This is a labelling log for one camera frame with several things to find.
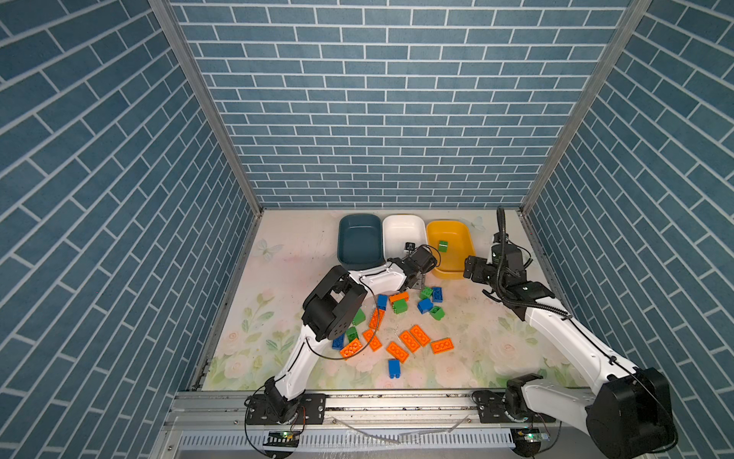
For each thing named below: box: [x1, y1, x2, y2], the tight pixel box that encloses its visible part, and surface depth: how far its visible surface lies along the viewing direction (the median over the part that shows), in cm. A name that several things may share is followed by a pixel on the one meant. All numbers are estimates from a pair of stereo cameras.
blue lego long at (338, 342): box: [331, 332, 346, 351], surface depth 86 cm
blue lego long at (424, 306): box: [416, 298, 434, 315], surface depth 93 cm
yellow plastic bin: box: [426, 219, 476, 281], surface depth 111 cm
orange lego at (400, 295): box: [388, 291, 411, 304], surface depth 95 cm
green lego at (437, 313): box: [429, 306, 447, 321], surface depth 93 cm
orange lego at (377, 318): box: [368, 307, 386, 331], surface depth 91 cm
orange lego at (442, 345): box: [430, 337, 455, 355], surface depth 86 cm
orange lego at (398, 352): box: [386, 341, 410, 364], surface depth 84 cm
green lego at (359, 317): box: [351, 307, 367, 327], surface depth 90 cm
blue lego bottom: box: [388, 358, 401, 380], surface depth 80 cm
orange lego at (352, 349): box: [339, 338, 364, 359], surface depth 84 cm
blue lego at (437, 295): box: [431, 285, 444, 304], surface depth 96 cm
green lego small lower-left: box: [345, 326, 360, 343], surface depth 88 cm
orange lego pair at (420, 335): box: [410, 324, 432, 348], surface depth 88 cm
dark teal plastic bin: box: [337, 214, 386, 271], surface depth 110 cm
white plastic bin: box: [382, 214, 429, 263], surface depth 114 cm
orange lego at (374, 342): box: [363, 328, 383, 352], surface depth 86 cm
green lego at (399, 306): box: [391, 298, 409, 315], surface depth 94 cm
